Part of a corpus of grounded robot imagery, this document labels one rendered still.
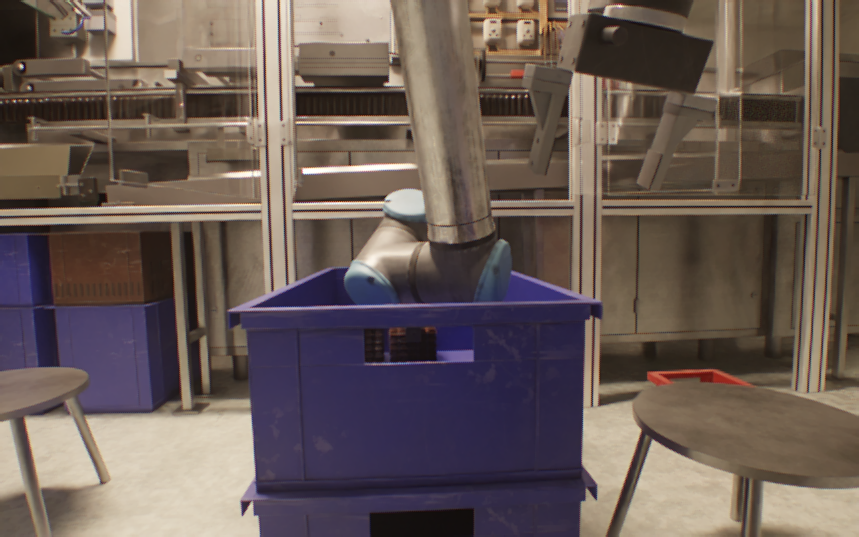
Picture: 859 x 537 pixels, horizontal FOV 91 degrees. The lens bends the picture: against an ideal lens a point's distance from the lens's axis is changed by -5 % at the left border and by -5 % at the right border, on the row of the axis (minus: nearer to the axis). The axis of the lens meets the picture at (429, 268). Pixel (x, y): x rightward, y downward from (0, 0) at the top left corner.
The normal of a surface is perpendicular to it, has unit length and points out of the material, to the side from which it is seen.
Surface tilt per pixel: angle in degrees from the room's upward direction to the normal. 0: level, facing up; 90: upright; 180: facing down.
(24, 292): 90
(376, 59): 90
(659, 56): 114
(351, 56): 90
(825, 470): 0
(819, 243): 90
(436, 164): 109
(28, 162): 79
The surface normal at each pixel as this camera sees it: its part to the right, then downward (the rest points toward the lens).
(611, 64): 0.10, 0.47
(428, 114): -0.45, 0.40
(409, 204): 0.05, -0.77
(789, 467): -0.02, -1.00
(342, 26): 0.07, 0.07
